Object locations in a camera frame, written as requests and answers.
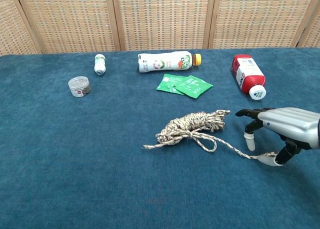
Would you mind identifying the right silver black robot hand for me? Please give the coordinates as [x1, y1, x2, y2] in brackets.
[235, 106, 320, 167]

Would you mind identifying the beige speckled rope bundle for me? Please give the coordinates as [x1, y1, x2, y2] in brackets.
[142, 109, 280, 161]

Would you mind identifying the red bottle white cap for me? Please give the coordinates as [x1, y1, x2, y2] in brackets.
[230, 54, 267, 101]

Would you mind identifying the woven bamboo screen panel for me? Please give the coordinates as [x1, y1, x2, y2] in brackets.
[111, 0, 221, 52]
[13, 0, 126, 54]
[208, 0, 320, 50]
[0, 0, 42, 57]
[297, 3, 320, 49]

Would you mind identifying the green tea sachet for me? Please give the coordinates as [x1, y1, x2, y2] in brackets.
[174, 75, 214, 100]
[155, 73, 191, 96]

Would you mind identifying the white drink bottle yellow cap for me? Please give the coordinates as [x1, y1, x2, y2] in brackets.
[137, 50, 202, 74]

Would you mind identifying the small white bottle green label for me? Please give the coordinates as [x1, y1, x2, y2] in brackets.
[93, 53, 107, 77]

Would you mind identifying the blue felt table cloth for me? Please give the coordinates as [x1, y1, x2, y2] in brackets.
[0, 47, 320, 229]

